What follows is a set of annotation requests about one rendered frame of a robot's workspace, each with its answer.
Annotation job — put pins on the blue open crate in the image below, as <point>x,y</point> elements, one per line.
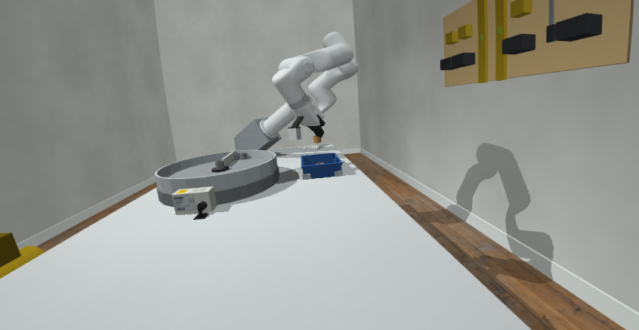
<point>330,168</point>

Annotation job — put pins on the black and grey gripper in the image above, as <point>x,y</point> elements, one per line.
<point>312,117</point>

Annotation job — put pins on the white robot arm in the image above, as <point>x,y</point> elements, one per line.
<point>336,53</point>

